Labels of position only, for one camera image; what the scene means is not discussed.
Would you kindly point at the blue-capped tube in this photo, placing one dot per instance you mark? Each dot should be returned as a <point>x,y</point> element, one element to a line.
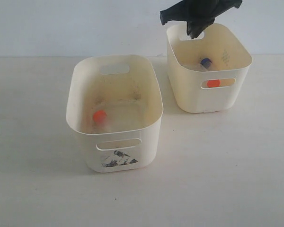
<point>206,64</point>

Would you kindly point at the orange-capped tube white label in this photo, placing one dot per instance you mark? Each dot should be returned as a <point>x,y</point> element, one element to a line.
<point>101,121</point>

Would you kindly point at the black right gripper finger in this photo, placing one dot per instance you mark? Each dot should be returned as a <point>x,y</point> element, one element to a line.
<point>194,29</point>

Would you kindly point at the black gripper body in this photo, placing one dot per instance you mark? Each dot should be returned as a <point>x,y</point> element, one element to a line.
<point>197,10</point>

